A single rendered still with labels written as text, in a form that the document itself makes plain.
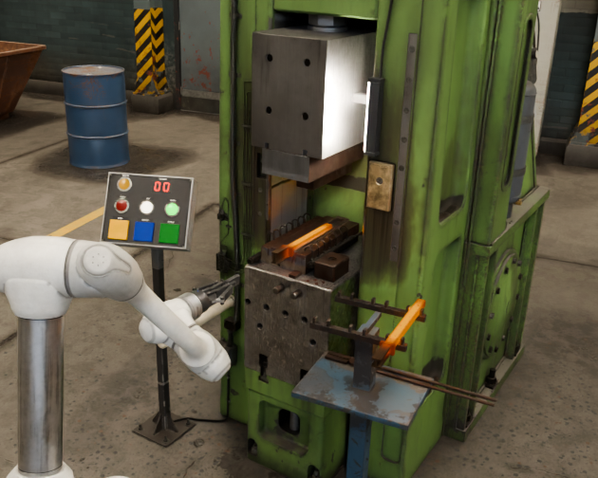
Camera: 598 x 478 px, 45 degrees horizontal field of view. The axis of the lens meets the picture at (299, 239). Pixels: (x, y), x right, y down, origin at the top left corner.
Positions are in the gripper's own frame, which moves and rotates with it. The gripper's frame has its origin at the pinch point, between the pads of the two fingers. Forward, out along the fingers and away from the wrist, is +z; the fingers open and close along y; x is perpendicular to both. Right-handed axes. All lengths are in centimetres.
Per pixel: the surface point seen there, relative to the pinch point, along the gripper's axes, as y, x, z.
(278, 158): -5.2, 33.8, 34.4
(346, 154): 8, 32, 62
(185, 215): -40.5, 7.2, 24.4
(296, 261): 3.9, -3.8, 34.4
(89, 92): -378, -28, 289
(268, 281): -4.6, -12.0, 28.3
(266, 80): -11, 61, 34
